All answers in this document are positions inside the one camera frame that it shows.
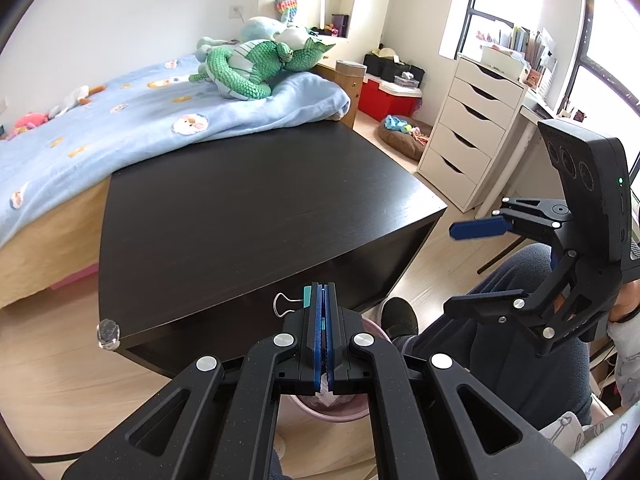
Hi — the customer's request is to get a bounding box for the black wooden table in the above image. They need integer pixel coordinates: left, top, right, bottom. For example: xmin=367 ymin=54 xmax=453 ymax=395
xmin=99 ymin=122 xmax=445 ymax=377

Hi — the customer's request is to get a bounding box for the pink plush toy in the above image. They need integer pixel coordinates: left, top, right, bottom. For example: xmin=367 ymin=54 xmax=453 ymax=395
xmin=9 ymin=113 xmax=49 ymax=139

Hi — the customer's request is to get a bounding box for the red storage box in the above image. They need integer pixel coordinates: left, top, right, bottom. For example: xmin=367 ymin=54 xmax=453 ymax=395
xmin=358 ymin=74 xmax=423 ymax=122

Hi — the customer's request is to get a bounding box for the light blue blanket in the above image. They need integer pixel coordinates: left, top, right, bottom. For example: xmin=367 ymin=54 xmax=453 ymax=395
xmin=1 ymin=55 xmax=350 ymax=243

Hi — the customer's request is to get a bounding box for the rainbow knitted bag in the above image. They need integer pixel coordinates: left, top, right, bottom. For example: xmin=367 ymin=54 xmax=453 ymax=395
xmin=274 ymin=0 xmax=298 ymax=24

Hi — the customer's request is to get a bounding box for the white drawer cabinet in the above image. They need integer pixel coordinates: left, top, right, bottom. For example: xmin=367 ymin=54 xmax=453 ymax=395
xmin=418 ymin=55 xmax=526 ymax=212

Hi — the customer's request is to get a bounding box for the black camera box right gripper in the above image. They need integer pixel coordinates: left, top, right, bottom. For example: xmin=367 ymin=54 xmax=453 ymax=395
xmin=538 ymin=119 xmax=631 ymax=262

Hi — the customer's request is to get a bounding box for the pink trash bin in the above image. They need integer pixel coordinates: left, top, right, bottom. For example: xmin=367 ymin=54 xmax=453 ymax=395
xmin=288 ymin=316 xmax=390 ymax=422

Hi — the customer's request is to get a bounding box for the white goose plush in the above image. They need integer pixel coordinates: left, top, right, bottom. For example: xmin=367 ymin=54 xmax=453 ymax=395
xmin=48 ymin=84 xmax=106 ymax=119

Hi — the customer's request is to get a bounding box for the green dragon plush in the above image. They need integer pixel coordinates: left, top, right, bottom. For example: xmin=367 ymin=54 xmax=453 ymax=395
xmin=189 ymin=29 xmax=333 ymax=101

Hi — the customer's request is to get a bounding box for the teal binder clip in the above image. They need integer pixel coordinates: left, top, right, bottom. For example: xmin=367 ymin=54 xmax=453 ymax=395
xmin=272 ymin=285 xmax=329 ymax=335

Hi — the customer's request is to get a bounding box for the person right hand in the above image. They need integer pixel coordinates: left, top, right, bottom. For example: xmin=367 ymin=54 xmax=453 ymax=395
xmin=608 ymin=280 xmax=640 ymax=323

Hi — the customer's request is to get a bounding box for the brown pet bed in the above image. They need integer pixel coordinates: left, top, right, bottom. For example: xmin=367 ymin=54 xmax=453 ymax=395
xmin=375 ymin=115 xmax=432 ymax=162

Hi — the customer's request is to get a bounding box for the light blue plush pillow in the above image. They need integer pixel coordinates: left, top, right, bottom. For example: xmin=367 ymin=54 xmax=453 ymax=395
xmin=239 ymin=16 xmax=286 ymax=42

